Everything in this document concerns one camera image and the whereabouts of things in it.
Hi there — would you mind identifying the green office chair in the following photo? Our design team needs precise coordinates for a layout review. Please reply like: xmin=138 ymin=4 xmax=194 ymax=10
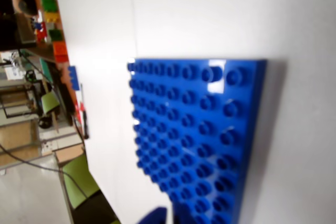
xmin=61 ymin=153 xmax=121 ymax=224
xmin=40 ymin=91 xmax=60 ymax=116

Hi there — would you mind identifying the yellow toy block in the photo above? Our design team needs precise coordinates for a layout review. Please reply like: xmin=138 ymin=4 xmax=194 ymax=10
xmin=43 ymin=10 xmax=60 ymax=24

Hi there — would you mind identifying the teal board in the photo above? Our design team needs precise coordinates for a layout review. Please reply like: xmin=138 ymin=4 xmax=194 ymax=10
xmin=38 ymin=58 xmax=53 ymax=81

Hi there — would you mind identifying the blue 8x8 stud baseplate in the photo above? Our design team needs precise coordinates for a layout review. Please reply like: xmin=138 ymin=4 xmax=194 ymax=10
xmin=127 ymin=57 xmax=268 ymax=224

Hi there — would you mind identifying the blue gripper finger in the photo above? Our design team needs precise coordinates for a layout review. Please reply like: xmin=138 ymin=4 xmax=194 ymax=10
xmin=136 ymin=206 xmax=169 ymax=224

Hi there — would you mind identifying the pile of coloured blocks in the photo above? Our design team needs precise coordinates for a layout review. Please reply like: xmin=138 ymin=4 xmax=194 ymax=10
xmin=15 ymin=0 xmax=70 ymax=65

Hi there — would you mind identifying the black laptop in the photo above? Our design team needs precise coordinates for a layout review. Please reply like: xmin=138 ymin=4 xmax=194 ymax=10
xmin=0 ymin=13 xmax=37 ymax=52

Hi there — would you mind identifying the dark green toy block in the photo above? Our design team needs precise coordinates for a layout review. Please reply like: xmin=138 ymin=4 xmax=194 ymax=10
xmin=48 ymin=28 xmax=64 ymax=42

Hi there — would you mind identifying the red toy block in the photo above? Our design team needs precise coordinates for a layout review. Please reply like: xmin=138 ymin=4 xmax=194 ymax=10
xmin=35 ymin=28 xmax=48 ymax=43

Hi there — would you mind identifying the orange toy block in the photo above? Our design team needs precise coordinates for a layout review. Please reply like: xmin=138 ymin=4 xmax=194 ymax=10
xmin=52 ymin=40 xmax=70 ymax=63

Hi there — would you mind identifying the blue toy block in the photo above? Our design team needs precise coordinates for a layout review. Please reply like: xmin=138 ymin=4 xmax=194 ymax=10
xmin=67 ymin=65 xmax=80 ymax=91

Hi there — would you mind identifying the bright green toy block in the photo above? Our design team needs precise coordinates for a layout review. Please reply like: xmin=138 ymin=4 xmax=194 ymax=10
xmin=40 ymin=0 xmax=59 ymax=12

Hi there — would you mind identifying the grey floor cable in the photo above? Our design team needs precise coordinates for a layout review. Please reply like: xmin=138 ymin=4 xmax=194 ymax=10
xmin=0 ymin=144 xmax=88 ymax=199

